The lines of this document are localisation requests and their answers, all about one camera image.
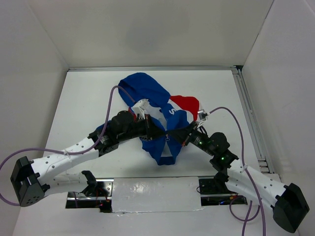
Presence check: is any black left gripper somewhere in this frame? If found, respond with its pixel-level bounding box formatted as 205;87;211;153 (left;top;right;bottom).
118;114;166;142

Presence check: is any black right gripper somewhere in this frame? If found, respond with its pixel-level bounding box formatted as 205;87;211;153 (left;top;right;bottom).
166;120;216;156

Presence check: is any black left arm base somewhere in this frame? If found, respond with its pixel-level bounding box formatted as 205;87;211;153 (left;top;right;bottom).
65;171;114;213

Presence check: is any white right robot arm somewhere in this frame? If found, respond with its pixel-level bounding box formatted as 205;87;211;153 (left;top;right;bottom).
168;122;310;233

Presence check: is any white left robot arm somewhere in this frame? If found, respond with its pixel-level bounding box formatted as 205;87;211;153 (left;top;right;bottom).
10;111;165;207

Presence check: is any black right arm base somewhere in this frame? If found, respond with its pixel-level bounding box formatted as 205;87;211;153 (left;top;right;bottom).
196;176;247;207

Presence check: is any white taped panel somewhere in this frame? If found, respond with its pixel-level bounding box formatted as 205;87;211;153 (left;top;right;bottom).
112;177;202;213

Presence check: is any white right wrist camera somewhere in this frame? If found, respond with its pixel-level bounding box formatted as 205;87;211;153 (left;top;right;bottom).
197;109;210;128

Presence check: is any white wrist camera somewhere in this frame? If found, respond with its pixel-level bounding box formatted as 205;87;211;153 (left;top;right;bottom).
197;109;210;128
131;99;149;119

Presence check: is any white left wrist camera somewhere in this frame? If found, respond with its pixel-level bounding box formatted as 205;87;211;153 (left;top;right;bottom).
131;99;149;119

